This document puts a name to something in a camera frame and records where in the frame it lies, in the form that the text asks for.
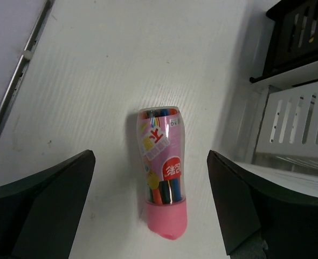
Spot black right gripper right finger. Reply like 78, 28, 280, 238
207, 151, 318, 258

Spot pink capped glue bottle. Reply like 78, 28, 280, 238
136, 106, 188, 240

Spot black slotted pen holder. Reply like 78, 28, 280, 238
250, 1, 318, 83

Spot white slotted pen holder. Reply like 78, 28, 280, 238
245, 78, 318, 173

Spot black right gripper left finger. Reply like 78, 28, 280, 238
0, 150, 95, 258

